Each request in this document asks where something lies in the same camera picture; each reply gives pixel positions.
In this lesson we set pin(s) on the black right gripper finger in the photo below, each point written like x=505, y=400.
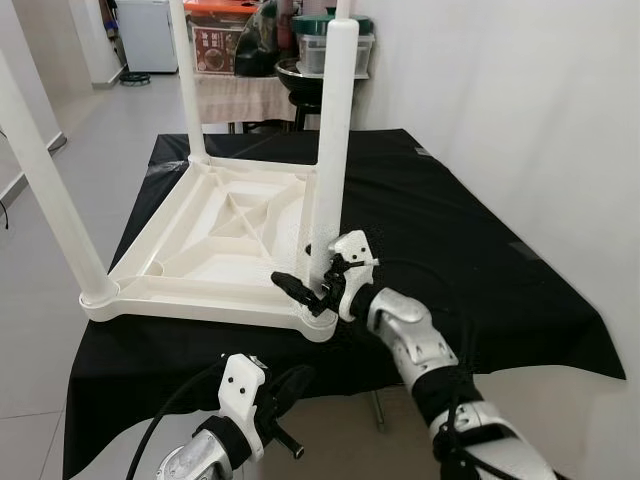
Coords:
x=295, y=288

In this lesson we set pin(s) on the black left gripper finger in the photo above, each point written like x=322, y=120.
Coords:
x=290, y=385

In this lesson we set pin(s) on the white plastic children table top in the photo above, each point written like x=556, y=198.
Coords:
x=220, y=260

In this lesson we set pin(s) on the grey metal table leg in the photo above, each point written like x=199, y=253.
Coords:
x=378, y=410

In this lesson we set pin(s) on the black tablecloth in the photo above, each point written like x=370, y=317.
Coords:
x=480, y=250

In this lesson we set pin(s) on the small grey tape strip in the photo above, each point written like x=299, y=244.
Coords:
x=423, y=152

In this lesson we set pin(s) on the beige table cloth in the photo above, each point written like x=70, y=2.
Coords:
x=240, y=98

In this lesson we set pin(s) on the black wok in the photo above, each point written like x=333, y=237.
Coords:
x=300, y=80

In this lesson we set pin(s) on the green lid clear container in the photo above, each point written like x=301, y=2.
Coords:
x=308, y=45

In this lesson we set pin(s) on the black bag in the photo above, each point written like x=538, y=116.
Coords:
x=260, y=45

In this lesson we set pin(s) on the orange lid storage box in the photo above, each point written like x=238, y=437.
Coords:
x=215, y=45

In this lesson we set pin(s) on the white fridge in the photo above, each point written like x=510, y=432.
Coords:
x=145, y=35

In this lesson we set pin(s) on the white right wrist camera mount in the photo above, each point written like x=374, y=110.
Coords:
x=352, y=248

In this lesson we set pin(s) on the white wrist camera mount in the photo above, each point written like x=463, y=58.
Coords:
x=352, y=248
x=243, y=385

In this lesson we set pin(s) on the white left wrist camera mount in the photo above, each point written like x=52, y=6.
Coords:
x=243, y=385

